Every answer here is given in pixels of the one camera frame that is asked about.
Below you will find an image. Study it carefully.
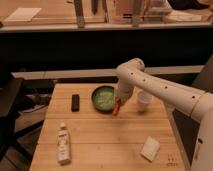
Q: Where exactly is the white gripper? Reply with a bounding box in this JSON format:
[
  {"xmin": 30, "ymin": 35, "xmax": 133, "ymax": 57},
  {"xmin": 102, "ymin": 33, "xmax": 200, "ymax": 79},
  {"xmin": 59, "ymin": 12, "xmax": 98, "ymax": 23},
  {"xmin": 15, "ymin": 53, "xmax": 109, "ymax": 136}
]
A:
[{"xmin": 115, "ymin": 88, "xmax": 132, "ymax": 106}]

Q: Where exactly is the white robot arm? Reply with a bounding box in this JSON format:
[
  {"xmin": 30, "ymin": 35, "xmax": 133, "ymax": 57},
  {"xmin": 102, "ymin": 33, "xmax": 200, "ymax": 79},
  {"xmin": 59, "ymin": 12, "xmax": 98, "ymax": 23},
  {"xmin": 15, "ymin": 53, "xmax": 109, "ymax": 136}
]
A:
[{"xmin": 116, "ymin": 58, "xmax": 213, "ymax": 171}]

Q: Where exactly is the green ceramic bowl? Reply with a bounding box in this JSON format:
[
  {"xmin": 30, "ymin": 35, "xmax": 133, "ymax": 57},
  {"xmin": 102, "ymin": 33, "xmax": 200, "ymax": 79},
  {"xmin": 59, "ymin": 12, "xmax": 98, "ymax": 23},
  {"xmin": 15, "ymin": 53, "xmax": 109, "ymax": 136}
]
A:
[{"xmin": 91, "ymin": 85, "xmax": 118, "ymax": 113}]

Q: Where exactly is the white paper cup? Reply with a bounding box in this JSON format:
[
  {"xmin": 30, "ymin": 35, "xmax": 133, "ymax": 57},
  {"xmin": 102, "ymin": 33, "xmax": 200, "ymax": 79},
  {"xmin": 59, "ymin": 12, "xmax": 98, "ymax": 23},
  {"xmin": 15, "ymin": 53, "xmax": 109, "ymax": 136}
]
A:
[{"xmin": 137, "ymin": 91, "xmax": 152, "ymax": 112}]

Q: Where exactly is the black rectangular remote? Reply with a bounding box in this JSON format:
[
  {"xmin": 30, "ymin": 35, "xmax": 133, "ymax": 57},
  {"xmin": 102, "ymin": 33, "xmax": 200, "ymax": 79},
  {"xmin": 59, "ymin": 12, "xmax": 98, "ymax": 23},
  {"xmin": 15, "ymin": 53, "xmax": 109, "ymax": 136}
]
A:
[{"xmin": 71, "ymin": 94, "xmax": 80, "ymax": 112}]

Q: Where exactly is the white folded napkin packet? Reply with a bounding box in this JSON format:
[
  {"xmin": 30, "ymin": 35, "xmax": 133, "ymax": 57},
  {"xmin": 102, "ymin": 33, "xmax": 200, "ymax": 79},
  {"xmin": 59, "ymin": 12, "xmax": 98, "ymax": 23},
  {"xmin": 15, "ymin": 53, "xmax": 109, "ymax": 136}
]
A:
[{"xmin": 140, "ymin": 137, "xmax": 160, "ymax": 162}]

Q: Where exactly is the white lotion bottle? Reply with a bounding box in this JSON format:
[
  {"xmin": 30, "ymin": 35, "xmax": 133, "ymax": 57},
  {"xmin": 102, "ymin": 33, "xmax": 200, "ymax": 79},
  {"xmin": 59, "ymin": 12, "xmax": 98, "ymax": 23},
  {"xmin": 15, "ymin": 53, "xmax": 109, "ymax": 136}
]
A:
[{"xmin": 57, "ymin": 123, "xmax": 71, "ymax": 165}]

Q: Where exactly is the black chair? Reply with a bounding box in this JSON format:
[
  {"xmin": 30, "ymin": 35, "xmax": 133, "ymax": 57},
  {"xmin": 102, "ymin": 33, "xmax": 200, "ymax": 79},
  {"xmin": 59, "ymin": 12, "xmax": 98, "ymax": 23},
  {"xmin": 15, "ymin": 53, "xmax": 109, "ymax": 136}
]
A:
[{"xmin": 0, "ymin": 73, "xmax": 43, "ymax": 161}]

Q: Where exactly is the white paper sheet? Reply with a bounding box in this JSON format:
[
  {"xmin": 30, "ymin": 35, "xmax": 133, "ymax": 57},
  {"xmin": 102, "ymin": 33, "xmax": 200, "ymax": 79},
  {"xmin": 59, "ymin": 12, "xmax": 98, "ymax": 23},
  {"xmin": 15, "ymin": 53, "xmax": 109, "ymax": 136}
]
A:
[{"xmin": 5, "ymin": 8, "xmax": 41, "ymax": 22}]

